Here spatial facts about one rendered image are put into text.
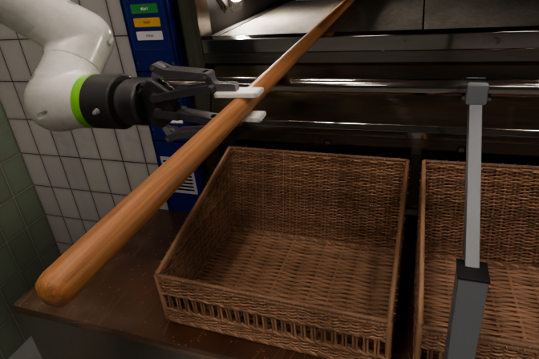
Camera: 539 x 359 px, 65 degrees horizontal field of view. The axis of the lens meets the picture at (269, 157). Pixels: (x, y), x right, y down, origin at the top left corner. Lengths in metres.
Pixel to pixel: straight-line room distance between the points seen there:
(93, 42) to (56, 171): 1.12
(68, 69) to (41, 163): 1.15
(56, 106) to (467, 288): 0.70
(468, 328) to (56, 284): 0.60
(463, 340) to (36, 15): 0.86
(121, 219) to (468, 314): 0.53
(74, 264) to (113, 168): 1.34
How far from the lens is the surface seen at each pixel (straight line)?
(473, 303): 0.72
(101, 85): 0.72
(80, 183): 1.84
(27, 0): 0.82
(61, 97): 0.77
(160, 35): 1.31
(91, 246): 0.36
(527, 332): 1.16
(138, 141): 1.55
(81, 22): 0.84
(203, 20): 1.31
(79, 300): 1.33
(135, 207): 0.40
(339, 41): 1.16
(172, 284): 1.06
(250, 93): 0.61
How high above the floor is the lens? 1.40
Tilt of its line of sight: 26 degrees down
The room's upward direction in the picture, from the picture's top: 6 degrees counter-clockwise
